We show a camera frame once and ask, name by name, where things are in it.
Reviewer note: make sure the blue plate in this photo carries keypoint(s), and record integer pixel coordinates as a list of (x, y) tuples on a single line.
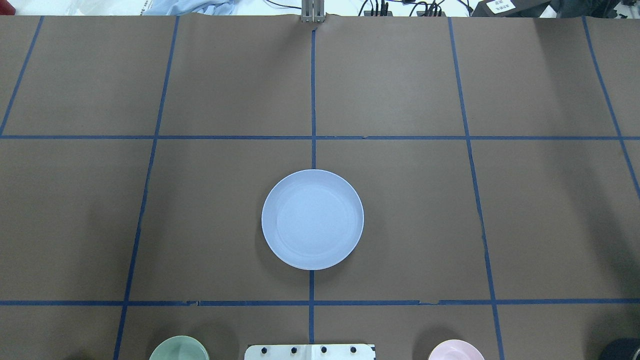
[(312, 219)]

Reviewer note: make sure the green bowl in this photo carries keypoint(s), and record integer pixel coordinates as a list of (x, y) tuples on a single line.
[(180, 347)]

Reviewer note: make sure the pink bowl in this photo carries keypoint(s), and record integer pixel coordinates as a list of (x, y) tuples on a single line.
[(455, 349)]

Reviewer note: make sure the blue cloth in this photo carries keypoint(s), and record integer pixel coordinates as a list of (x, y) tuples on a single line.
[(183, 7)]

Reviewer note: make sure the dark pot with glass lid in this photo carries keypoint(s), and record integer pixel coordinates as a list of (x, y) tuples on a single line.
[(621, 349)]

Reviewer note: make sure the aluminium frame post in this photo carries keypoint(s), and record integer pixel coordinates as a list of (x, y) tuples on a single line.
[(313, 11)]

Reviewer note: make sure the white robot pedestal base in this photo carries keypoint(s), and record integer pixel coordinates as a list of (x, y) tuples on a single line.
[(338, 351)]

